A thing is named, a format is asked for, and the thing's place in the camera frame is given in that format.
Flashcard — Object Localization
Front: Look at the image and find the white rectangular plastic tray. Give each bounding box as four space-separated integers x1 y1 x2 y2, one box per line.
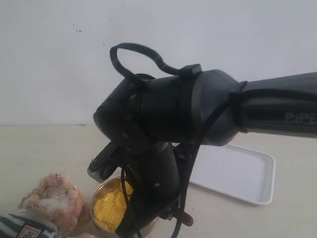
190 144 276 205

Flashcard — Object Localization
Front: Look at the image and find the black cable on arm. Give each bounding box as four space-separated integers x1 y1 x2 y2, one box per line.
109 42 248 238

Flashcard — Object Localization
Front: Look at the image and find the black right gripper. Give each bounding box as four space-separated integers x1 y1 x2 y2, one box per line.
87 142 193 238

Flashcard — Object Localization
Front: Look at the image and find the dark red wooden spoon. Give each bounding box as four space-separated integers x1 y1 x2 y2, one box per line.
182 212 194 227

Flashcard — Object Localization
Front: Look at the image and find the plush teddy bear striped sweater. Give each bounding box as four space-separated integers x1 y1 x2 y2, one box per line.
0 174 91 238

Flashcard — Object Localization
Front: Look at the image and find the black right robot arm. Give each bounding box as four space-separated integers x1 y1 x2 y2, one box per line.
88 70 317 238

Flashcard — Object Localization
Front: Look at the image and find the metal bowl of yellow grain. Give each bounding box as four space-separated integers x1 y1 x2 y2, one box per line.
90 177 126 238

